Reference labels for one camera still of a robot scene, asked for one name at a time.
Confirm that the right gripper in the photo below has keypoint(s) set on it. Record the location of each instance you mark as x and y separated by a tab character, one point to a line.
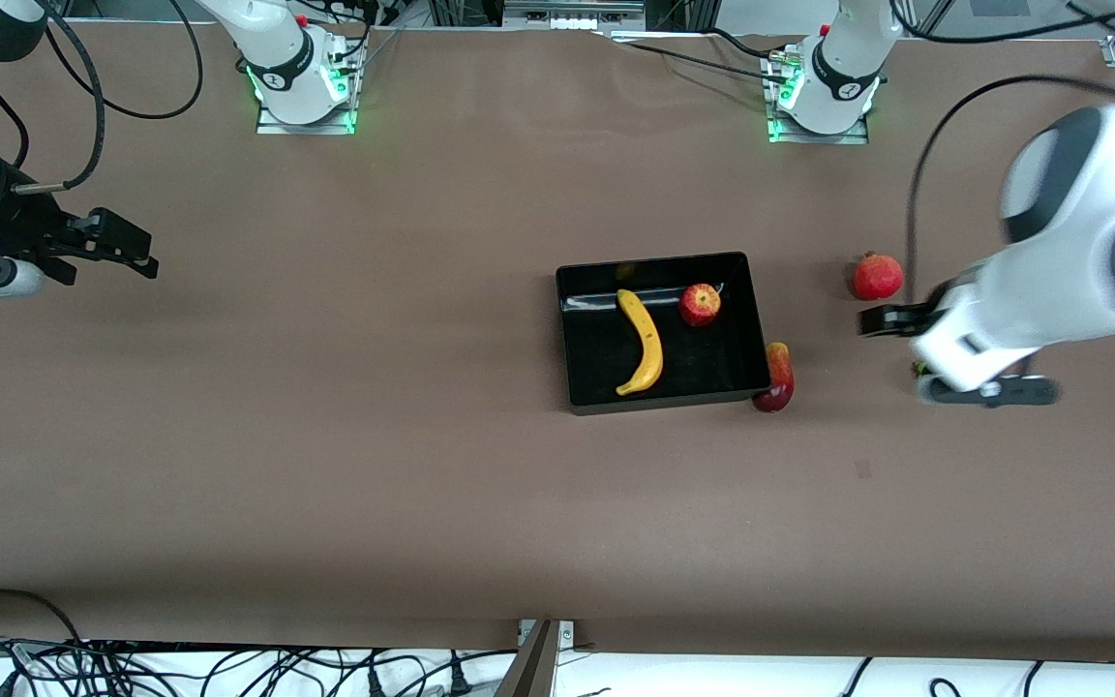
8	230

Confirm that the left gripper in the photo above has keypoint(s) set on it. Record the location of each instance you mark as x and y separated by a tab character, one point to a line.
888	318

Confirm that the red yellow apple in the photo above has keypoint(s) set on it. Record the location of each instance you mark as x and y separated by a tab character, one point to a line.
700	305

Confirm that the black rectangular box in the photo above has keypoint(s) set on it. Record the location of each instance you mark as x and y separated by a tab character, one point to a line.
703	363

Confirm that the yellow banana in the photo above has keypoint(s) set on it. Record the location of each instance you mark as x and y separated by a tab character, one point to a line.
649	348

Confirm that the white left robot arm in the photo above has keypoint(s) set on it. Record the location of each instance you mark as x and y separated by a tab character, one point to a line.
1080	252

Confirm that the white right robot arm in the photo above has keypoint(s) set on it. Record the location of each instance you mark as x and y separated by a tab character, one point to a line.
277	48

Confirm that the red pomegranate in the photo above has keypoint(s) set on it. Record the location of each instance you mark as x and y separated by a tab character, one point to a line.
877	278

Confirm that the red orange mango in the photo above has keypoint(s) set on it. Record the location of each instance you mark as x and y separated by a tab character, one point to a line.
778	382

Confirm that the aluminium frame rail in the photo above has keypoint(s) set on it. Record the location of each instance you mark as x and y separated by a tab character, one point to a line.
572	12

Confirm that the small silver bracket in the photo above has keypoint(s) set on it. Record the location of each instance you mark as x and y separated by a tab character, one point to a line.
567	634

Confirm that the dark metal post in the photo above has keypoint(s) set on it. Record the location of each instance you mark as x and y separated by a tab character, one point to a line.
533	673

